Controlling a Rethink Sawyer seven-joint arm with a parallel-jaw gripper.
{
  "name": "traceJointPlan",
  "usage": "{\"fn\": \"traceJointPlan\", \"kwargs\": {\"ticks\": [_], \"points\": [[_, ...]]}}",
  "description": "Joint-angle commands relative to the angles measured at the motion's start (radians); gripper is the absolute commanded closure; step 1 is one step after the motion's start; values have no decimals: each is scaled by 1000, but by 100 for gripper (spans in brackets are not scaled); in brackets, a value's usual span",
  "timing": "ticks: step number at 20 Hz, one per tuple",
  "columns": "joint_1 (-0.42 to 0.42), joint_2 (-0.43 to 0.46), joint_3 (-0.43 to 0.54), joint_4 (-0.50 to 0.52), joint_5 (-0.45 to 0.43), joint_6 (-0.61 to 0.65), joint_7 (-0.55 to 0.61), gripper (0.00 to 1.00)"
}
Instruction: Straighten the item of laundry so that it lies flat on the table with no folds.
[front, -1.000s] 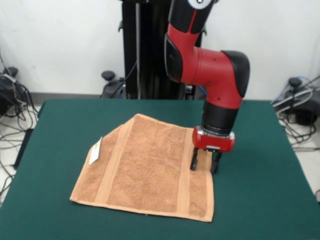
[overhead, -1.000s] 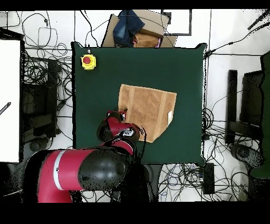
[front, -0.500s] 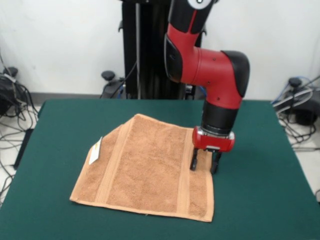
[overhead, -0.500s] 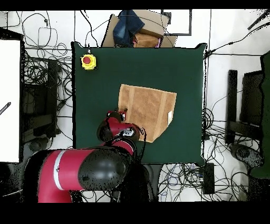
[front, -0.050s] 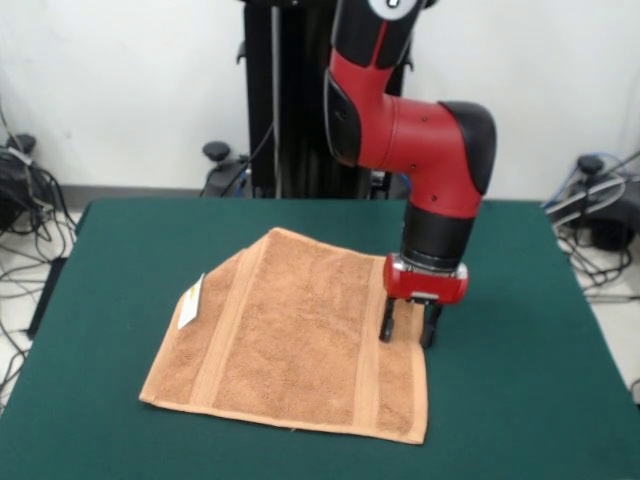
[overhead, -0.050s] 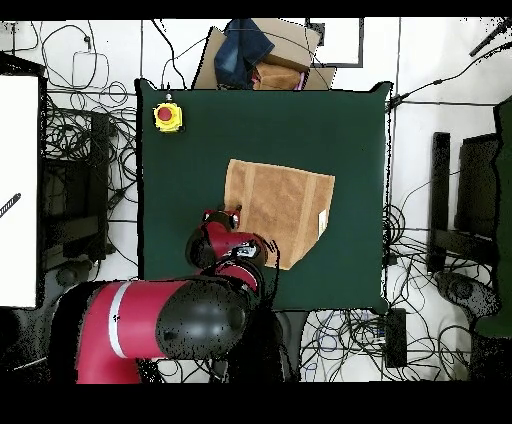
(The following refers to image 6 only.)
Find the tan terry towel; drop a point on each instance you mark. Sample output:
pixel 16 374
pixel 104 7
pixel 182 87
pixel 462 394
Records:
pixel 280 200

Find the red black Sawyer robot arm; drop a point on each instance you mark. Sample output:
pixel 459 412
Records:
pixel 140 316

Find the dark green table cloth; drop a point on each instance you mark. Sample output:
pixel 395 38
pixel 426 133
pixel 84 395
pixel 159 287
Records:
pixel 240 132

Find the yellow emergency stop button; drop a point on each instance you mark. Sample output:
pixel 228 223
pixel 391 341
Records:
pixel 168 116

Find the brown folded towel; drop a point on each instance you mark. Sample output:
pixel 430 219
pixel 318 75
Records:
pixel 278 76

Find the black metal stand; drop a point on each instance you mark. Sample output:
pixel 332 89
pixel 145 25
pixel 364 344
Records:
pixel 440 180
pixel 98 180

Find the blue denim jeans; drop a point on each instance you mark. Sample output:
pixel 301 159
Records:
pixel 240 52

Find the brown cardboard box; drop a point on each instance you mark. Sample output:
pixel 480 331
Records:
pixel 290 44

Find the grey stand foot black knob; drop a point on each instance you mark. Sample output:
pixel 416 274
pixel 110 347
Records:
pixel 66 276
pixel 460 290

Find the black power strip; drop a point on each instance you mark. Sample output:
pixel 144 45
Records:
pixel 396 340

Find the white board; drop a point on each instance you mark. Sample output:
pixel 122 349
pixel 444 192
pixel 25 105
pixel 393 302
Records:
pixel 18 192

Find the striped black rod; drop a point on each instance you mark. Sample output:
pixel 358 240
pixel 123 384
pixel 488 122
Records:
pixel 10 204

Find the green covered side table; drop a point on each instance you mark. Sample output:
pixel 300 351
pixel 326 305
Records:
pixel 504 200

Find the black tripod rod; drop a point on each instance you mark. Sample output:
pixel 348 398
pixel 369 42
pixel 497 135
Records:
pixel 490 38

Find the black square floor frame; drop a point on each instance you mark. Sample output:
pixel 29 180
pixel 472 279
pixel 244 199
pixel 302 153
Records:
pixel 361 40

